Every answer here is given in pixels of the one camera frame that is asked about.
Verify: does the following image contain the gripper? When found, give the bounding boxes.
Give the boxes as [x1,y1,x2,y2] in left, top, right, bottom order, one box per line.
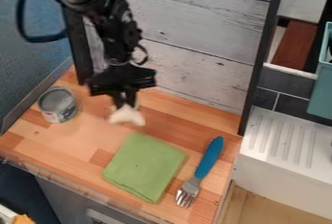
[85,63,160,111]

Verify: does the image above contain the white toy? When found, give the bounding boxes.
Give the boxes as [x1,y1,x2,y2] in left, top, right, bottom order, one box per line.
[107,104,149,127]

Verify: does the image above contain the white toy sink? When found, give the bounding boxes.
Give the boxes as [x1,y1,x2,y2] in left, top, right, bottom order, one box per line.
[230,106,332,221]

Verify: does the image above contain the silver can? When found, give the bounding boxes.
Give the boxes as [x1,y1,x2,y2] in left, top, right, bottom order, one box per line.
[36,85,81,124]

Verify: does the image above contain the green cloth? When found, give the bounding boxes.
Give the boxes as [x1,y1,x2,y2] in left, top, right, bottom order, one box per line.
[101,130,190,205]

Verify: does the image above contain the teal box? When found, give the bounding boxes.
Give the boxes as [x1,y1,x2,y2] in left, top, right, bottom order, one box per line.
[306,20,332,121]

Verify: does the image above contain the blue handled fork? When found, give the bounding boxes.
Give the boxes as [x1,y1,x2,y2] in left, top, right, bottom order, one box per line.
[174,136,226,209]

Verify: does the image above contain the black cable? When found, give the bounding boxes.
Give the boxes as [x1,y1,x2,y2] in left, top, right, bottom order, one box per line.
[16,0,68,44]

